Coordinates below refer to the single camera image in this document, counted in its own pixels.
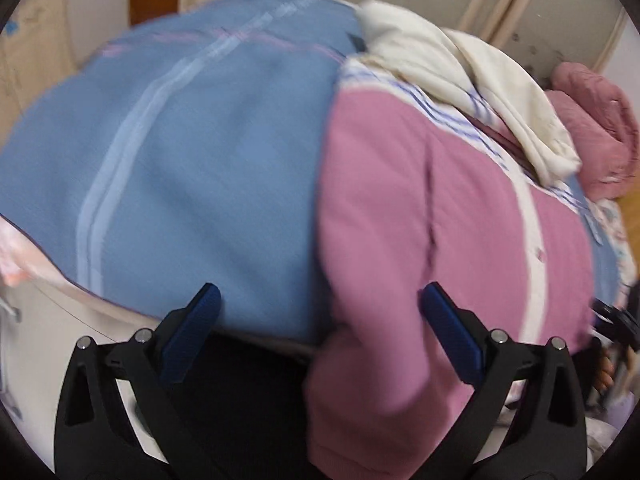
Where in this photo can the pink quilt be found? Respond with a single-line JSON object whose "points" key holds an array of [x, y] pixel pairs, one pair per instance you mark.
{"points": [[600, 125]]}

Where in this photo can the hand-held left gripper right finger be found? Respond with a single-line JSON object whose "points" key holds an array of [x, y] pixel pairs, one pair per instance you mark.
{"points": [[450, 330]]}

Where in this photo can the blue striped blanket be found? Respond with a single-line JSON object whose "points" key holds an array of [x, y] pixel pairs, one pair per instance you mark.
{"points": [[200, 160]]}

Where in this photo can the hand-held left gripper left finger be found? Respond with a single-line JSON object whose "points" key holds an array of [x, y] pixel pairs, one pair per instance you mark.
{"points": [[192, 330]]}

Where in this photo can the person's right hand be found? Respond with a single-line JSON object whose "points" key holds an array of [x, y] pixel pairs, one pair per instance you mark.
{"points": [[604, 372]]}

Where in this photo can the cream and pink hooded jacket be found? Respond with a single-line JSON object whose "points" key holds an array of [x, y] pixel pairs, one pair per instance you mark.
{"points": [[390, 210]]}

